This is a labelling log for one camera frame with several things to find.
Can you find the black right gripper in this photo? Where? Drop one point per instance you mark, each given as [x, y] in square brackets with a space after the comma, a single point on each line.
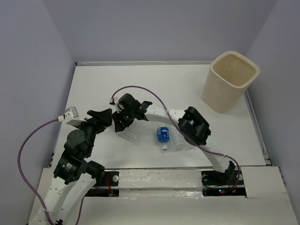
[117, 117]

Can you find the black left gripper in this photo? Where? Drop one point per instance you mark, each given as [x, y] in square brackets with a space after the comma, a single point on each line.
[101, 119]

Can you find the clear unlabelled bottle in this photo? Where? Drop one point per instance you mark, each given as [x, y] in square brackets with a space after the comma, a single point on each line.
[178, 143]
[133, 135]

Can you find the blue label bottle row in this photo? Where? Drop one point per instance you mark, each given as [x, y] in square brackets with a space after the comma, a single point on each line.
[163, 137]

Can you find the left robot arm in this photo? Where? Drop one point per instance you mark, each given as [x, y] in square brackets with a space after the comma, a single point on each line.
[73, 177]

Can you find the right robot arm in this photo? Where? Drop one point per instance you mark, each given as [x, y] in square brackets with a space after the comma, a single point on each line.
[189, 123]

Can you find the beige plastic bin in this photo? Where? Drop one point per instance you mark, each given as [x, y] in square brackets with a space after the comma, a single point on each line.
[222, 89]

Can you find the clear unlabelled bottle in row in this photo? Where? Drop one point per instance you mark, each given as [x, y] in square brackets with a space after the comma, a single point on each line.
[178, 143]

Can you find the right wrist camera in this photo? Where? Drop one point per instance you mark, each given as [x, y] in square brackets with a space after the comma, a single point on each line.
[115, 102]

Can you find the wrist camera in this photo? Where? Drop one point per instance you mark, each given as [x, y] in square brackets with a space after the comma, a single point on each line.
[115, 102]
[71, 116]

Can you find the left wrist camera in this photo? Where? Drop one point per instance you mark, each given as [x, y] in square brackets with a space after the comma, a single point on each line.
[71, 116]

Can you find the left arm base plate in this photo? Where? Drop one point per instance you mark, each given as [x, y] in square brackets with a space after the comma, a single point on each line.
[107, 187]

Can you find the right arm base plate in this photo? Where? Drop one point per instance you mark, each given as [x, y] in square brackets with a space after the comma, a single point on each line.
[212, 185]

